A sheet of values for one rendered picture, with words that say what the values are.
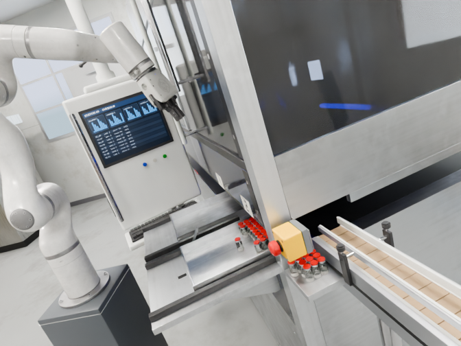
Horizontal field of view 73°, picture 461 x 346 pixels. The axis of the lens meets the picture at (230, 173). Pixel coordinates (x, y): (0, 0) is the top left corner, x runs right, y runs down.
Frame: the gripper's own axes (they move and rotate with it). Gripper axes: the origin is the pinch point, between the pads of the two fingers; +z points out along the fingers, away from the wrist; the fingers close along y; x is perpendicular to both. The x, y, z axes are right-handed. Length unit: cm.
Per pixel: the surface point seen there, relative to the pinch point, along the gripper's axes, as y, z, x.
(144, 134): 44, 1, 58
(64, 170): 258, -19, 452
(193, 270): -25, 43, 16
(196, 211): 16, 43, 38
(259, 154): -17.8, 19.4, -25.2
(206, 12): -13.9, -14.7, -33.6
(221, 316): 21, 122, 89
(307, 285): -31, 53, -21
